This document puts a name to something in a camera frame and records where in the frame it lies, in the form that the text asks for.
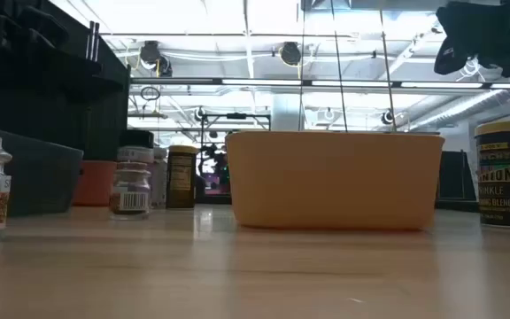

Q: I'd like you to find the white building column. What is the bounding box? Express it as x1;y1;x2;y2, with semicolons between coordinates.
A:
272;92;304;132

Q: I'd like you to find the black computer case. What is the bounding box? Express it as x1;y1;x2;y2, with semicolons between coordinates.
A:
437;150;478;201

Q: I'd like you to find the white-lid spice jar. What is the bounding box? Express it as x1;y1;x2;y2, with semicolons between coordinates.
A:
150;147;168;209

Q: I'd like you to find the black curtain panel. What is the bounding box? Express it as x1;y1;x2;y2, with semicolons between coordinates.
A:
46;0;131;163

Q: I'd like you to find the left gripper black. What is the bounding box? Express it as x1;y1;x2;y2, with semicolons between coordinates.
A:
19;42;126;92

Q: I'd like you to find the grey translucent plastic bin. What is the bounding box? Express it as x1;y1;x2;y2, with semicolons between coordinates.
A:
0;123;84;218

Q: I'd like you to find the black frame stand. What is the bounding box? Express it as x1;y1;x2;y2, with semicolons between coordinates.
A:
199;113;273;198

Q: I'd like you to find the black-lid spice jar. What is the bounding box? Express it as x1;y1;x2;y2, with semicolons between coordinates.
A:
117;129;155;165

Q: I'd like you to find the long ceiling strip light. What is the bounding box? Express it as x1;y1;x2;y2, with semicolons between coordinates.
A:
129;77;510;89

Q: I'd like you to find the yellow plastic bin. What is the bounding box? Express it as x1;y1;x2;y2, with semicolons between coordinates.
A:
225;130;445;231

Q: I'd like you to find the orange plastic bin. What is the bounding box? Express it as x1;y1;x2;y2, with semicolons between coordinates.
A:
72;159;119;207

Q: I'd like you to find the thin black rod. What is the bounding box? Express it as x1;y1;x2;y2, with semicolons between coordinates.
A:
297;0;307;133
378;9;398;133
328;0;350;133

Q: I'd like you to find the yellow-lid dark spice jar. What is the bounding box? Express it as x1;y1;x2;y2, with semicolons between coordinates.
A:
165;144;198;210
474;120;510;230

